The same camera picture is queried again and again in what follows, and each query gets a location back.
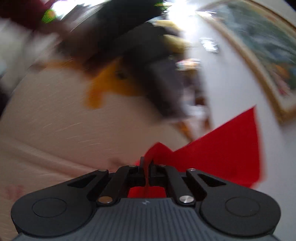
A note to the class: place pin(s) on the gold framed landscape painting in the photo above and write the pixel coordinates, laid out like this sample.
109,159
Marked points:
266,46

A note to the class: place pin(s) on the red shopping bag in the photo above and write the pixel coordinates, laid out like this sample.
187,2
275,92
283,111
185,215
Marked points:
219,150

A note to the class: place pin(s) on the wall socket with black charger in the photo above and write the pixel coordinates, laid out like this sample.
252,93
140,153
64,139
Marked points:
209,45

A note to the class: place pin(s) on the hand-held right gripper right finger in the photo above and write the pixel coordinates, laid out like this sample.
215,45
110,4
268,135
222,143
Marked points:
172,180

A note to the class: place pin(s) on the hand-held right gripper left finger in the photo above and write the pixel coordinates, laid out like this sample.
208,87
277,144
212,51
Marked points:
126,176

